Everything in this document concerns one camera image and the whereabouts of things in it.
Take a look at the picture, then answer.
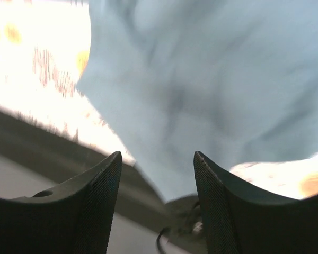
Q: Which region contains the blue-grey t-shirt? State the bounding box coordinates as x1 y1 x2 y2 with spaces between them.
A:
77 1 318 203

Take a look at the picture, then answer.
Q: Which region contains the floral patterned table mat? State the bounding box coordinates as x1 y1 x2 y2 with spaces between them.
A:
0 1 318 199

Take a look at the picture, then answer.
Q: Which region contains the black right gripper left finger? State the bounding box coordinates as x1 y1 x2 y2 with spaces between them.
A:
0 151 122 253

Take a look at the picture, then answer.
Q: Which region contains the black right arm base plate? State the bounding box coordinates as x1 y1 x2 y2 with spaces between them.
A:
156 195 207 253

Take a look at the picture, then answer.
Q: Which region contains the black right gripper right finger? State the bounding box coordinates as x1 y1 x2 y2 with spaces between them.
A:
193 151 318 254

